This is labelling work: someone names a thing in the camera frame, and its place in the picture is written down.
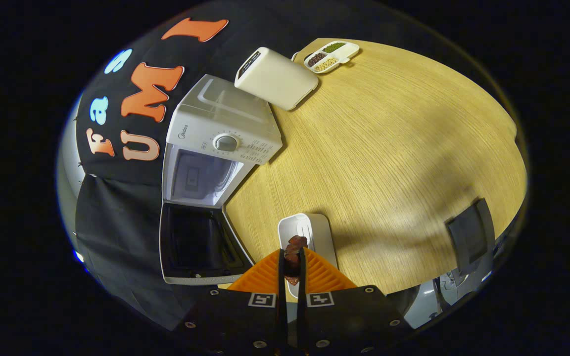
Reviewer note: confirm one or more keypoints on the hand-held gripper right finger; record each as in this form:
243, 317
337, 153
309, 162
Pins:
302, 306

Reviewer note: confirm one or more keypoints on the white microwave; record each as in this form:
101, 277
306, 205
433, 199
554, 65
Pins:
215, 128

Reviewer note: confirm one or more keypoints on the brown meat piece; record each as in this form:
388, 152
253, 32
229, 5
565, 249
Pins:
294, 254

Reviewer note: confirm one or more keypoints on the white toaster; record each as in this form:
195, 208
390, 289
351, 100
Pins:
280, 79

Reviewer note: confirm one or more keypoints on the white divided bean dish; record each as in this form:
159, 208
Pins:
332, 55

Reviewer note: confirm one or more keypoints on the black chair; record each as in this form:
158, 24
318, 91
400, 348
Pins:
468, 232

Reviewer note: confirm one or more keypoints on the white slotted tray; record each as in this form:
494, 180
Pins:
320, 237

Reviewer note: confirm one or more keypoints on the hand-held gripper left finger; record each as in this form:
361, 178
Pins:
281, 306

